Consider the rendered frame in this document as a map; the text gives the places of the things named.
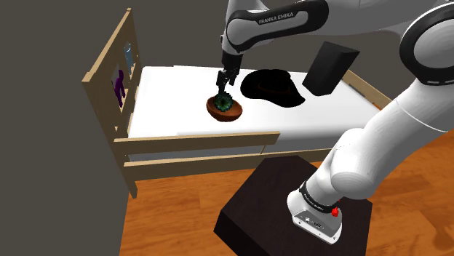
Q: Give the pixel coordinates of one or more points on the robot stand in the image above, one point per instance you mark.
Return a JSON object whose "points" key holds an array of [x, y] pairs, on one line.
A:
{"points": [[259, 209]]}

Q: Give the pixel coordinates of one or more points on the black brimmed hat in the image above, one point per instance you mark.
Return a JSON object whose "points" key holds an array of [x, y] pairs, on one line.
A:
{"points": [[273, 88]]}

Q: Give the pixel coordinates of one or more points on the black rectangular box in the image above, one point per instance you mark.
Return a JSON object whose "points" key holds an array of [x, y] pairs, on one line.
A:
{"points": [[328, 69]]}

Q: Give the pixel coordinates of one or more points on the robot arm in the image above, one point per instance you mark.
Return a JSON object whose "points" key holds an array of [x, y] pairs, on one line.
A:
{"points": [[386, 134]]}

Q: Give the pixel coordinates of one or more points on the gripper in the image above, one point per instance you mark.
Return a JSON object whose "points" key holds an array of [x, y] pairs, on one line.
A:
{"points": [[232, 61]]}

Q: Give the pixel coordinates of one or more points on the brown bowl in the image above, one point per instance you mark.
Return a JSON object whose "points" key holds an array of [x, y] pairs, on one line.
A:
{"points": [[224, 115]]}

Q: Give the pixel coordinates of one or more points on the purple figure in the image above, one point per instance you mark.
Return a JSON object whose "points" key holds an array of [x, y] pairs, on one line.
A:
{"points": [[120, 87]]}

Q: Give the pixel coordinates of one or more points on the wooden bed with white mattress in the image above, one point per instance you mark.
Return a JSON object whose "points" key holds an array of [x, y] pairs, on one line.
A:
{"points": [[177, 106]]}

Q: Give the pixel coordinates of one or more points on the green spiky round plant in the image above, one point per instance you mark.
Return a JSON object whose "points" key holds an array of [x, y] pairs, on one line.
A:
{"points": [[224, 102]]}

